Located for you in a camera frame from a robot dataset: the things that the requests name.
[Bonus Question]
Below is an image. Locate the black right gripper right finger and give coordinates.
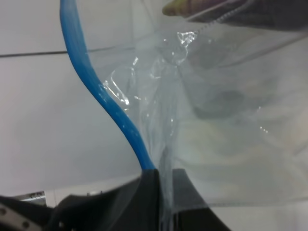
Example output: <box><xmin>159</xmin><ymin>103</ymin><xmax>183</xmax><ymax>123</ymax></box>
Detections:
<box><xmin>172</xmin><ymin>169</ymin><xmax>230</xmax><ymax>231</ymax></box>

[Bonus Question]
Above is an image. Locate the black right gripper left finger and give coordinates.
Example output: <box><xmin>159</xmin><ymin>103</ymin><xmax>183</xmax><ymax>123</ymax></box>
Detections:
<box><xmin>45</xmin><ymin>170</ymin><xmax>160</xmax><ymax>231</ymax></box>

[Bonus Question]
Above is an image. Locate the clear zip bag blue seal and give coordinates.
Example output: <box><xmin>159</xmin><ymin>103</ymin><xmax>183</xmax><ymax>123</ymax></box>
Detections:
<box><xmin>60</xmin><ymin>0</ymin><xmax>308</xmax><ymax>231</ymax></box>

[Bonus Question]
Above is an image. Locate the purple eggplant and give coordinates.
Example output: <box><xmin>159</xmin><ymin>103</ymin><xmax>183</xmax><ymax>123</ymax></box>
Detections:
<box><xmin>162</xmin><ymin>0</ymin><xmax>308</xmax><ymax>31</ymax></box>

